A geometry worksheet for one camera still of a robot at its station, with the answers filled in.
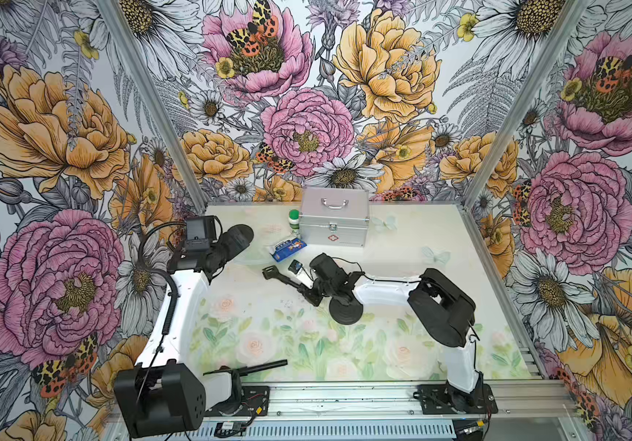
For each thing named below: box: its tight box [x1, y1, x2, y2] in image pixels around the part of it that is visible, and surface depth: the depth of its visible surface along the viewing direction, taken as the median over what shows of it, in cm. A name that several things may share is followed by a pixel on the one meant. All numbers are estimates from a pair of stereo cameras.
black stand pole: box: [203, 358, 289, 378], surface depth 81 cm
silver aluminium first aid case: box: [299, 186, 371, 248], surface depth 104 cm
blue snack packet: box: [272, 237, 307, 262], surface depth 106 cm
